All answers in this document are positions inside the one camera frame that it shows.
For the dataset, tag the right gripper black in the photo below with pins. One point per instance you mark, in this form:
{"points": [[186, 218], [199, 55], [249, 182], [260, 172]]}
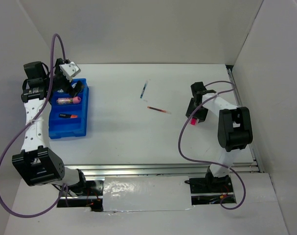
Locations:
{"points": [[202, 116]]}

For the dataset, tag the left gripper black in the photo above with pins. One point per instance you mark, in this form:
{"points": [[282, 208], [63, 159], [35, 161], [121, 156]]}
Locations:
{"points": [[68, 88]]}

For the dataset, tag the pink eraser tube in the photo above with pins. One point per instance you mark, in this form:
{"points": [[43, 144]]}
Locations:
{"points": [[68, 101]]}

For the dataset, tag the orange black highlighter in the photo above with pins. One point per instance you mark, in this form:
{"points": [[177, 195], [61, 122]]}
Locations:
{"points": [[68, 116]]}

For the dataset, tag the pink black highlighter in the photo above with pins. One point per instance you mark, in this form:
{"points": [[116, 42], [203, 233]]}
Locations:
{"points": [[193, 121]]}

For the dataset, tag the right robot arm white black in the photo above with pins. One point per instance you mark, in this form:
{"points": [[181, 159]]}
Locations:
{"points": [[234, 131]]}

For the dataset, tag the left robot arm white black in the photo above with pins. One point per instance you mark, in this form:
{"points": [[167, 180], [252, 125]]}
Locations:
{"points": [[37, 164]]}

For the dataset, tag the blue compartment bin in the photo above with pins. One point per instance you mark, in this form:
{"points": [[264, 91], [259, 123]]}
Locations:
{"points": [[69, 127]]}

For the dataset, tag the orange pen refill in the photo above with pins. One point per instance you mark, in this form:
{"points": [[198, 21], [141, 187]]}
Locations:
{"points": [[159, 110]]}

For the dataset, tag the blue pen refill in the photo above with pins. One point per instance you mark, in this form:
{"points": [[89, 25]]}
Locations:
{"points": [[144, 88]]}

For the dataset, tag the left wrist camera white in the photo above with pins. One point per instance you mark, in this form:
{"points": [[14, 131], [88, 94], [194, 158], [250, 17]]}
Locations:
{"points": [[70, 70]]}

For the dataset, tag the aluminium rail frame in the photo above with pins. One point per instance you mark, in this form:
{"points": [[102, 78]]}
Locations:
{"points": [[124, 137]]}

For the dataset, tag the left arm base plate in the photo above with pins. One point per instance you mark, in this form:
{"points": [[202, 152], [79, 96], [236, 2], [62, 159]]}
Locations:
{"points": [[91, 197]]}

